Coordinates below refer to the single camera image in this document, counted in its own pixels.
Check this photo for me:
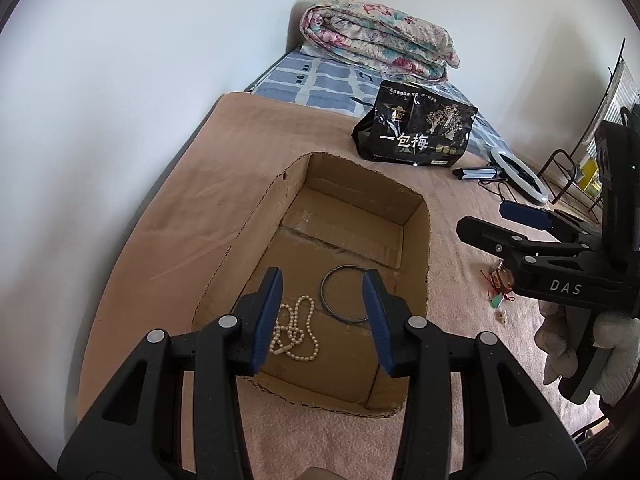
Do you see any folded floral quilt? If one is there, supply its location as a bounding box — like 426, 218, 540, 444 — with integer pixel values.
299, 1, 461, 83

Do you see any pink fleece blanket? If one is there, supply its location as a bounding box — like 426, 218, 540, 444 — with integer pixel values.
77, 92, 621, 480

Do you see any black snack bag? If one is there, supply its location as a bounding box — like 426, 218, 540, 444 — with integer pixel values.
351, 79, 479, 168

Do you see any yellow box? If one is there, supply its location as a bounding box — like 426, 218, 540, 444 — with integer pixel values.
580, 157, 603, 196

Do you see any white radiator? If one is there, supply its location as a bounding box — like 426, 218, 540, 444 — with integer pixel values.
602, 57, 640, 126

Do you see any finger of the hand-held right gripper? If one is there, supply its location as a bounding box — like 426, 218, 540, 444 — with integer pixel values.
500, 200, 603, 243
456, 216, 601, 268

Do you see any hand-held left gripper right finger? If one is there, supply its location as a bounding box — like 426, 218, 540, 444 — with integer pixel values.
362, 269, 587, 480

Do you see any black ring light stand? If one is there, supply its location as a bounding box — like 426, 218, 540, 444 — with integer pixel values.
452, 165, 503, 183

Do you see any red string jade pendant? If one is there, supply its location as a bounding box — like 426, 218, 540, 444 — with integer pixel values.
481, 262, 518, 309

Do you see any black ring light cable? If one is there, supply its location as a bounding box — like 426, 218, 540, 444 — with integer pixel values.
479, 179, 516, 206

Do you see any black metal rack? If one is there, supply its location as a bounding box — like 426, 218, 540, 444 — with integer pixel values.
539, 149, 603, 222

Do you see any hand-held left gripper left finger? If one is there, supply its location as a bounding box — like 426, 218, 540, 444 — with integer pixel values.
56, 267, 284, 480

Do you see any cardboard box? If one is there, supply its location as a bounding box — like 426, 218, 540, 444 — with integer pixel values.
192, 151, 432, 418

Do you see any blue plaid bedsheet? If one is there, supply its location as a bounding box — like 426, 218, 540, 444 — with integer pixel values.
248, 42, 506, 161

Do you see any white pearl necklace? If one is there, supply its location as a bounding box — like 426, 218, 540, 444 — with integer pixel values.
270, 296, 320, 362

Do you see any white ring light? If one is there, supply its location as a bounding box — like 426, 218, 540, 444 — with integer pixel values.
487, 146, 551, 206

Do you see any person's right hand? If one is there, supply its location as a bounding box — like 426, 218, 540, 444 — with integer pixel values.
534, 304, 640, 407

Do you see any dark metal bangle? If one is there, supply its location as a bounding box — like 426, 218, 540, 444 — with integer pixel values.
320, 264, 373, 325

